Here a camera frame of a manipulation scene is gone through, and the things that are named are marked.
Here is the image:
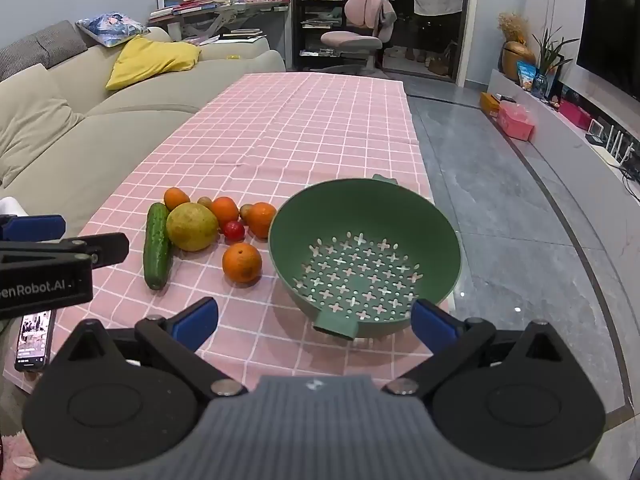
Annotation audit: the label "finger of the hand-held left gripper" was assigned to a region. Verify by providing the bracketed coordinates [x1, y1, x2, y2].
[0, 214, 67, 242]
[0, 232, 130, 270]

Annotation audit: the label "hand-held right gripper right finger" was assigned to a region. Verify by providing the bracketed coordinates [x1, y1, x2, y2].
[382, 299, 583, 398]

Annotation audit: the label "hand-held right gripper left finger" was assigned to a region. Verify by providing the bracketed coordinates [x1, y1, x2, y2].
[50, 296, 248, 400]

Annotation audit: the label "green cucumber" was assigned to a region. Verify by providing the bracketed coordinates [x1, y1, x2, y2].
[143, 202, 173, 291]

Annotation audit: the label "orange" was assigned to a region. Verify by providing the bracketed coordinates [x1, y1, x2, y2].
[164, 187, 191, 211]
[246, 202, 277, 239]
[222, 242, 263, 284]
[210, 196, 240, 228]

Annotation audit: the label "yellow-green pomelo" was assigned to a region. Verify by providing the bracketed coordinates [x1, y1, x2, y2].
[166, 202, 220, 252]

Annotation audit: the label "green colander bowl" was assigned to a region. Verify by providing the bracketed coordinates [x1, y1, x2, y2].
[268, 174, 462, 342]

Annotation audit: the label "smartphone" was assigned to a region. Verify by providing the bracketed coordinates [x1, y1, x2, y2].
[14, 310, 56, 373]

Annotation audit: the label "beige sofa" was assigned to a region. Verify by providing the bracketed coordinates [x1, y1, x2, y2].
[0, 20, 287, 241]

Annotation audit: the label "beige cushion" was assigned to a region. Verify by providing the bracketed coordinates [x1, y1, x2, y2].
[0, 62, 86, 188]

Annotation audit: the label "grey cushion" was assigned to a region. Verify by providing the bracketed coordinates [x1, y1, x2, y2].
[0, 20, 88, 83]

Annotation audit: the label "yellow pillow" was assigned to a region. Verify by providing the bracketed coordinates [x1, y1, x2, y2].
[105, 36, 202, 92]

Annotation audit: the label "grey television cabinet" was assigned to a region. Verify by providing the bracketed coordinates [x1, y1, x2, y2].
[487, 67, 640, 261]

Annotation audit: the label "pink checked tablecloth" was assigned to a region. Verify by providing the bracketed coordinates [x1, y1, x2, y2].
[2, 72, 436, 396]

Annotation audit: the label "blue printed pillow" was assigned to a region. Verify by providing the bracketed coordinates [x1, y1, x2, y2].
[75, 10, 151, 48]

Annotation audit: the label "pink box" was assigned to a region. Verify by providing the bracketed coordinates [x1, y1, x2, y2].
[496, 101, 535, 142]

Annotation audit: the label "yellow box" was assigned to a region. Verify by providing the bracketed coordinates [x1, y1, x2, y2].
[480, 91, 516, 120]

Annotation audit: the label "magenta box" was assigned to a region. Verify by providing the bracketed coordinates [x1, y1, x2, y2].
[558, 99, 592, 130]

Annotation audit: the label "stack of books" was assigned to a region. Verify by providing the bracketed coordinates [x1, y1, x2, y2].
[217, 27, 266, 41]

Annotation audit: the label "white router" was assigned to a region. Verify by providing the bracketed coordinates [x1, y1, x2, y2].
[605, 130, 640, 168]

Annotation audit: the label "blue snack bag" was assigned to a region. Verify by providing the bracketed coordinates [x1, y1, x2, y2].
[516, 60, 538, 92]

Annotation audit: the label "cluttered desk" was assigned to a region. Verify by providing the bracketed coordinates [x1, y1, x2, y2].
[147, 0, 291, 46]

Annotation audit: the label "gold vase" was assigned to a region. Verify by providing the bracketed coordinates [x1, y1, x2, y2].
[501, 40, 537, 83]

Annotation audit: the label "green potted plant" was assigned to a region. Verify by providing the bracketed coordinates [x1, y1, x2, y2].
[532, 27, 580, 76]

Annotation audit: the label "pink office chair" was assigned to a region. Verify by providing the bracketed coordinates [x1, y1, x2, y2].
[320, 0, 398, 68]

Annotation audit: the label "black shelf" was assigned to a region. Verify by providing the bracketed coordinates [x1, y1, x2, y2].
[292, 0, 351, 73]

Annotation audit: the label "dried flower bunch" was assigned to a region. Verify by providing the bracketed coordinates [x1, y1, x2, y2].
[497, 11, 530, 43]

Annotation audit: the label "black television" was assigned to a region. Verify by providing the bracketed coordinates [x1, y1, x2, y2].
[576, 0, 640, 103]

